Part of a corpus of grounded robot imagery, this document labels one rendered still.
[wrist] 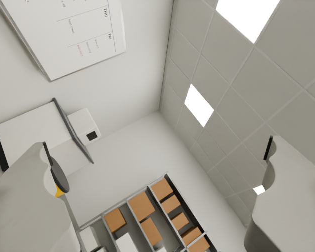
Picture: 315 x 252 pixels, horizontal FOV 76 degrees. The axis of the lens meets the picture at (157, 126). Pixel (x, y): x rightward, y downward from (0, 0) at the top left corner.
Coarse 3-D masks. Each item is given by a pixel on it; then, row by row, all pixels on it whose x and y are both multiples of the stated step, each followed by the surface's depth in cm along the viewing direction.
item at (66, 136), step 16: (32, 112) 273; (48, 112) 274; (64, 112) 309; (80, 112) 308; (0, 128) 260; (16, 128) 261; (32, 128) 262; (48, 128) 264; (64, 128) 265; (80, 128) 296; (96, 128) 303; (0, 144) 255; (16, 144) 252; (32, 144) 253; (48, 144) 254; (64, 144) 262; (80, 144) 283; (0, 160) 246; (64, 160) 296; (80, 160) 326
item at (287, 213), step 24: (288, 144) 10; (288, 168) 9; (312, 168) 9; (264, 192) 8; (288, 192) 8; (312, 192) 8; (264, 216) 7; (288, 216) 7; (312, 216) 7; (264, 240) 6; (288, 240) 6; (312, 240) 6
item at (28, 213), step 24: (24, 168) 9; (48, 168) 9; (0, 192) 8; (24, 192) 8; (48, 192) 8; (0, 216) 7; (24, 216) 7; (48, 216) 7; (0, 240) 6; (24, 240) 6; (48, 240) 6; (72, 240) 7
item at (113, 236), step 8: (160, 176) 380; (168, 176) 382; (136, 192) 364; (152, 192) 366; (176, 192) 387; (128, 200) 400; (184, 200) 363; (160, 208) 368; (184, 208) 393; (96, 216) 343; (192, 216) 367; (168, 224) 378; (200, 224) 347; (112, 232) 350; (144, 232) 336; (176, 232) 339; (80, 240) 329; (208, 240) 349; (152, 248) 327; (176, 248) 369; (184, 248) 330; (216, 248) 332
